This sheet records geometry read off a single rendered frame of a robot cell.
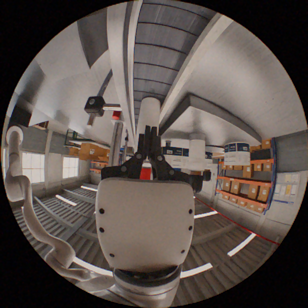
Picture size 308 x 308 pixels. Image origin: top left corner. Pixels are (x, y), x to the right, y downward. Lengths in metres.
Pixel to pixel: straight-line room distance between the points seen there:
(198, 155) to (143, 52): 0.41
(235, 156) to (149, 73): 0.62
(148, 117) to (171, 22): 0.18
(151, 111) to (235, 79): 0.23
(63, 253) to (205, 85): 0.78
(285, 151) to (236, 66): 4.14
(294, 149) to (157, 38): 4.31
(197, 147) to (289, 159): 4.06
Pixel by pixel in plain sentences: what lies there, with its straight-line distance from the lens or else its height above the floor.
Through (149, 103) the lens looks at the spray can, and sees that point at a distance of 0.22.
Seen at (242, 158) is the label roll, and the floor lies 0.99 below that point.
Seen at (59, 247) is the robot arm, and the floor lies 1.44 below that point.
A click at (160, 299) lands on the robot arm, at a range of 0.16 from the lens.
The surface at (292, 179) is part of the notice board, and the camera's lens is 4.18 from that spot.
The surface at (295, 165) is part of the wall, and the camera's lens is 4.29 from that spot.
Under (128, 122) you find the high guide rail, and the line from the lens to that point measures 0.19.
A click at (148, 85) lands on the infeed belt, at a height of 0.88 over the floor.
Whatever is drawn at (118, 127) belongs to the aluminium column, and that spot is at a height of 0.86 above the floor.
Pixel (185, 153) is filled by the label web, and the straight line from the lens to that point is 0.66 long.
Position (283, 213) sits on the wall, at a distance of 4.57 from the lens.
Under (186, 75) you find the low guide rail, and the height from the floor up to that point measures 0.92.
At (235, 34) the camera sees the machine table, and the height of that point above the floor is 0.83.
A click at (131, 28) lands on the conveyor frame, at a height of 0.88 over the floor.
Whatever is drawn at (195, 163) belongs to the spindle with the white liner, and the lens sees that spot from 0.44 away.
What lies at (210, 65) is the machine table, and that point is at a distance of 0.25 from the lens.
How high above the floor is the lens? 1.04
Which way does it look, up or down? 6 degrees down
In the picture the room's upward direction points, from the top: 175 degrees counter-clockwise
